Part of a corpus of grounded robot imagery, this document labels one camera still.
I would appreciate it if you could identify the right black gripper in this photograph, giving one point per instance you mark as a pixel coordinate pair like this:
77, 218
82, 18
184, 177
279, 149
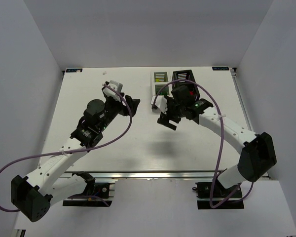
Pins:
171, 116

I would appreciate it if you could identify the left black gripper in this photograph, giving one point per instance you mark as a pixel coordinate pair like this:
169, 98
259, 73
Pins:
125, 106

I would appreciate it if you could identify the green small lego brick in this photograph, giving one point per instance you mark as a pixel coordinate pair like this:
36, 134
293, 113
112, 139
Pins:
164, 92

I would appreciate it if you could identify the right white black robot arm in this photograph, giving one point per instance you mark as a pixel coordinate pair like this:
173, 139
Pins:
257, 154

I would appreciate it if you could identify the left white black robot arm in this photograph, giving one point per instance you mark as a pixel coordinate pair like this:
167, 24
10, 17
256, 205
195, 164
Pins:
35, 193

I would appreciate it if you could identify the black slotted container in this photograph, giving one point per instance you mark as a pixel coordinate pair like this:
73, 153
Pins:
182, 77

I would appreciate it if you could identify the white slotted container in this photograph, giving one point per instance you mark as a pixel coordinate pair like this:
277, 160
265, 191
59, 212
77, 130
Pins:
156, 86

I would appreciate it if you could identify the right blue table label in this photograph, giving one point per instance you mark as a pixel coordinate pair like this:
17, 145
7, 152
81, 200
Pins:
220, 68

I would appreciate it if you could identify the blue table label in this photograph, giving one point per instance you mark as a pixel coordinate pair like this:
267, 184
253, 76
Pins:
220, 68
73, 70

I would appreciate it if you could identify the left blue table label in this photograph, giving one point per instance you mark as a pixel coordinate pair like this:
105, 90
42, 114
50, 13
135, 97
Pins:
73, 70

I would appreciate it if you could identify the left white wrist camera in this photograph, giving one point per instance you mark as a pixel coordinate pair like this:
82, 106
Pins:
112, 89

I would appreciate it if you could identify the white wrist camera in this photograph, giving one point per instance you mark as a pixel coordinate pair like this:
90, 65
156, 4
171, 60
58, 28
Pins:
112, 89
159, 104

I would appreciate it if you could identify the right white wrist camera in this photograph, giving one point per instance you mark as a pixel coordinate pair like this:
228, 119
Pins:
159, 104

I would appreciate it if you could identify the aluminium table rail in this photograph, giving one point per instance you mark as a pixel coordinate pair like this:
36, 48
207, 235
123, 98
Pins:
115, 175

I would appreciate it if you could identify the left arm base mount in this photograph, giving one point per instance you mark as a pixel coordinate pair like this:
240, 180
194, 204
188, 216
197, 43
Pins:
100, 195

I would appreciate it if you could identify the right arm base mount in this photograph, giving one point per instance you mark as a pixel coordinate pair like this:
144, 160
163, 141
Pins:
202, 191

